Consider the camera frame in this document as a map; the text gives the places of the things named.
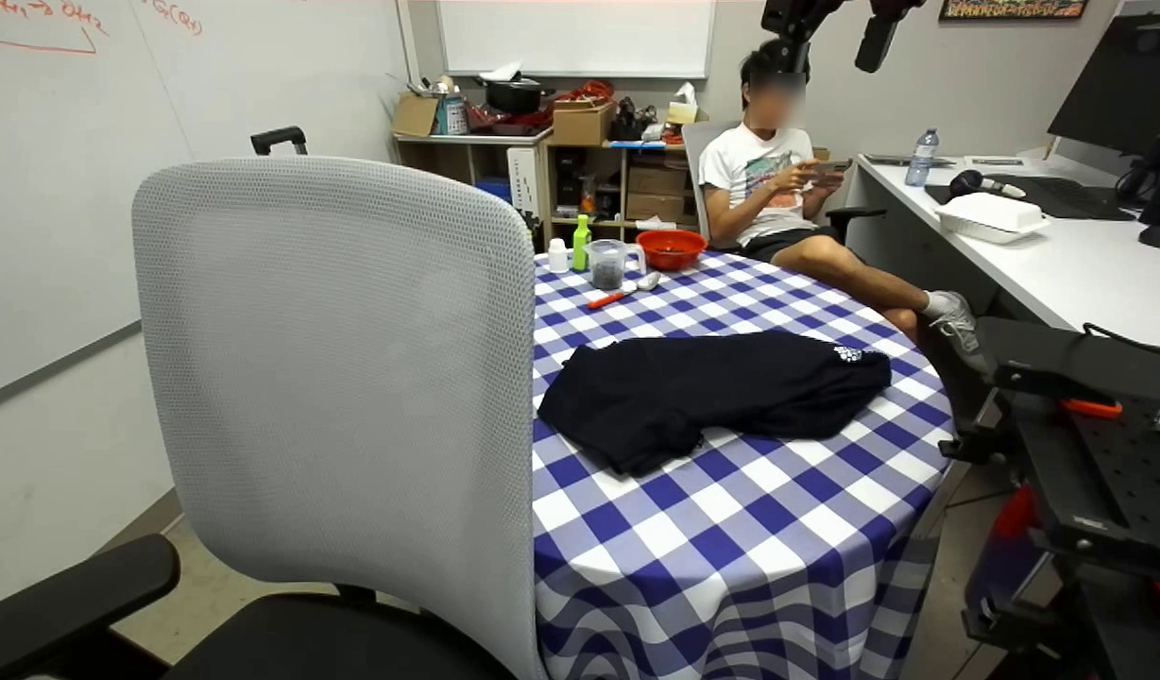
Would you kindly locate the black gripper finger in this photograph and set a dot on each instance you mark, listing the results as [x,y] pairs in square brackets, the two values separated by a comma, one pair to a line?
[881,33]
[800,15]

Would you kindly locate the black shirt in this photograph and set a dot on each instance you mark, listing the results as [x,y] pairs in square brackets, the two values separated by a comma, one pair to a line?
[679,397]

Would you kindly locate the seated person in white shirt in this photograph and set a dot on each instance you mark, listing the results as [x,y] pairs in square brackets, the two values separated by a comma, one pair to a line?
[755,174]

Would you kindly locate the framed picture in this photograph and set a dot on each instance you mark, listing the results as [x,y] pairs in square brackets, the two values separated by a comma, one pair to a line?
[1013,7]

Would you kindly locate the clear water bottle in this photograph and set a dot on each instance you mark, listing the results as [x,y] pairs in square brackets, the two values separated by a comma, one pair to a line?
[922,161]

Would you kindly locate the white spray bottle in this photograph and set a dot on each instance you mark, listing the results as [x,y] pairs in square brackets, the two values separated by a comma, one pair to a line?
[684,106]

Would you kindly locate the black computer mouse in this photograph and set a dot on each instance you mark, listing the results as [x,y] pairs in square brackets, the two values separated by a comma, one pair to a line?
[964,184]

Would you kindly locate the white foam food container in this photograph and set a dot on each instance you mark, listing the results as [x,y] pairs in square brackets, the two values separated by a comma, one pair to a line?
[992,218]

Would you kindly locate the blank white board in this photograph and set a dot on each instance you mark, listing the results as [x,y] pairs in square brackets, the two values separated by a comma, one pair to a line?
[580,39]

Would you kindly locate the large cardboard box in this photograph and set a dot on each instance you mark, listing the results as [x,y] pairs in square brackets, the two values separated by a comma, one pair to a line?
[660,194]

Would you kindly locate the small cardboard box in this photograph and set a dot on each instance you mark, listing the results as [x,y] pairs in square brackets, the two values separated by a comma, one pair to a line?
[580,121]

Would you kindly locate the black keyboard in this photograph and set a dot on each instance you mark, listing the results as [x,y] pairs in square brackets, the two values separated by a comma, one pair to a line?
[1072,194]

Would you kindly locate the black computer monitor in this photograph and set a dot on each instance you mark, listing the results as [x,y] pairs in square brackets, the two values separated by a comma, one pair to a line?
[1129,87]

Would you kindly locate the red bowl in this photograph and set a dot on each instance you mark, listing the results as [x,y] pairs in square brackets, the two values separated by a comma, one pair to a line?
[673,250]

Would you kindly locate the white storage shelf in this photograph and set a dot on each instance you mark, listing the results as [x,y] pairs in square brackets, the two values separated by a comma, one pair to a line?
[542,174]

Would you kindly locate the white desk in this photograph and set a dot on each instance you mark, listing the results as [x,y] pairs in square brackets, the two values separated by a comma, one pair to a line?
[1072,271]

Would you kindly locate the clear plastic cup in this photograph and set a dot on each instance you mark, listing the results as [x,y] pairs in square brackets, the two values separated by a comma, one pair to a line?
[608,267]

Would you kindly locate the green bottle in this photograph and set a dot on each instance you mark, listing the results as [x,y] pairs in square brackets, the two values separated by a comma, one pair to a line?
[585,248]

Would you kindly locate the small white bottle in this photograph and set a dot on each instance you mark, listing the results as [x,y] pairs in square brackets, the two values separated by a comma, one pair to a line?
[558,254]

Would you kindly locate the red marker pen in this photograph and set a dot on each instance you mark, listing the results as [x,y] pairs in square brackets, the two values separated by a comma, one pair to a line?
[601,300]

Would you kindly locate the tilted cardboard box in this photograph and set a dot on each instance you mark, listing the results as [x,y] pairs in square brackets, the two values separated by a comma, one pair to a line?
[412,117]

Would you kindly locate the black metal cart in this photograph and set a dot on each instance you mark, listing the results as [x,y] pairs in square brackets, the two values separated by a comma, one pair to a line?
[1110,477]

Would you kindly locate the blue white checkered tablecloth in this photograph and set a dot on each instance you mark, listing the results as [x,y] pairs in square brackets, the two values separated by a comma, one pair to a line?
[730,529]

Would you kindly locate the grey office chair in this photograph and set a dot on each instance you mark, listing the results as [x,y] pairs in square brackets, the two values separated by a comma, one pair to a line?
[339,379]

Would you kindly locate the black chair armrest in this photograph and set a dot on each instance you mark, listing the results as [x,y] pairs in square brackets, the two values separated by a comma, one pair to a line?
[61,604]

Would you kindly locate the wall whiteboard with red writing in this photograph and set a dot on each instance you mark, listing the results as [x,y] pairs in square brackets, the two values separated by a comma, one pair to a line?
[73,99]

